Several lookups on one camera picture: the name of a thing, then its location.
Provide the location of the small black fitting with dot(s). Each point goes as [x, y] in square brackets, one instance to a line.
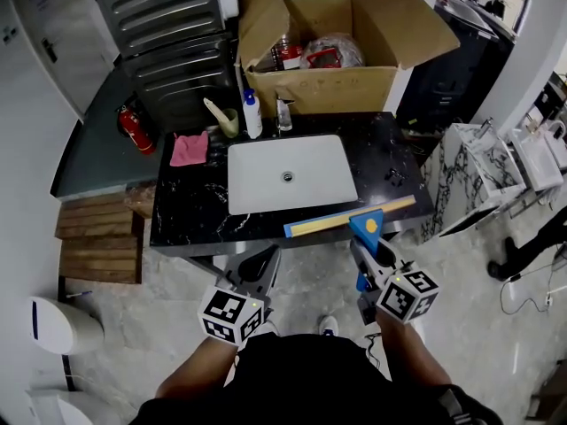
[394, 176]

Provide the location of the person's right forearm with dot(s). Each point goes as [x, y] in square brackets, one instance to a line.
[412, 352]

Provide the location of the black marble vanity table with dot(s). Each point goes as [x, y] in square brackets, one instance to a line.
[190, 206]

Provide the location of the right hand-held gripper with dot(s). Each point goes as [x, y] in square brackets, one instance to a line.
[407, 297]

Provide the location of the grey door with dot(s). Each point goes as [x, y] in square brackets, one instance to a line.
[57, 38]

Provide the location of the white marble vanity cabinet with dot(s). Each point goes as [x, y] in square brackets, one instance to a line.
[469, 180]

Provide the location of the person's right shoe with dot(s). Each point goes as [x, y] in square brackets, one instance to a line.
[328, 326]

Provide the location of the white pump bottle blue cap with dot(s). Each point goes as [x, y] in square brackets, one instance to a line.
[253, 120]

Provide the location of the metal sink drain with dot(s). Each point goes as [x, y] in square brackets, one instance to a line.
[288, 177]

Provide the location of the person's left shoe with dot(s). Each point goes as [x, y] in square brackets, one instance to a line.
[266, 328]

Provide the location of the person's black clothing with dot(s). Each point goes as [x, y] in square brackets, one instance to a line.
[310, 383]

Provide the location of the chrome faucet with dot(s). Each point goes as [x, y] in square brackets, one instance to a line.
[284, 115]

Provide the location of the brown wrapped block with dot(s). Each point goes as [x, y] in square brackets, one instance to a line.
[141, 199]

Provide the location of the large open cardboard box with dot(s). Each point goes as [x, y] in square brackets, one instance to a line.
[323, 89]

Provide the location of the wooden step platform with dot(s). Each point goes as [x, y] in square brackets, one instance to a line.
[97, 241]

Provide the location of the beige cup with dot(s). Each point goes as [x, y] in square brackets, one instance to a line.
[231, 124]

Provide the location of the red fire extinguisher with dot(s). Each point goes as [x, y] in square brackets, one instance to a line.
[139, 133]

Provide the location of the pink cloth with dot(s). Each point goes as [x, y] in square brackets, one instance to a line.
[189, 149]

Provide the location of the person's left forearm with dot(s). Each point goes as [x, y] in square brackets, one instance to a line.
[199, 370]

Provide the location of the white sink on chrome stand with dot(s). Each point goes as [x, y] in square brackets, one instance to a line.
[536, 157]

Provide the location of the blue and yellow squeegee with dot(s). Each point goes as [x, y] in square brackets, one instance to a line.
[367, 226]

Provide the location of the white cylindrical bin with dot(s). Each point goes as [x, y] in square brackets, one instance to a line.
[66, 326]

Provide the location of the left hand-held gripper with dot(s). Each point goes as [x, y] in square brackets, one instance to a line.
[230, 314]

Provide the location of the black cabinet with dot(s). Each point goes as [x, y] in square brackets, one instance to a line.
[452, 82]

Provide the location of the dark wooden stool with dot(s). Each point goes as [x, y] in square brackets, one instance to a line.
[551, 396]

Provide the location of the blue pen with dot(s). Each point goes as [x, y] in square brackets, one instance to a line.
[80, 294]

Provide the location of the clear jar red label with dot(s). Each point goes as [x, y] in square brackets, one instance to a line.
[288, 53]

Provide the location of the person's shoe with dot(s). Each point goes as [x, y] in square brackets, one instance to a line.
[328, 326]
[266, 328]

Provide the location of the white toilet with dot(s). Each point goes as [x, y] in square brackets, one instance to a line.
[75, 407]

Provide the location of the white rectangular sink basin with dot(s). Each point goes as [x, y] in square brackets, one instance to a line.
[266, 171]

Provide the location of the clear plastic bag red item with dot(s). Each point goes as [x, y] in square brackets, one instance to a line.
[332, 51]

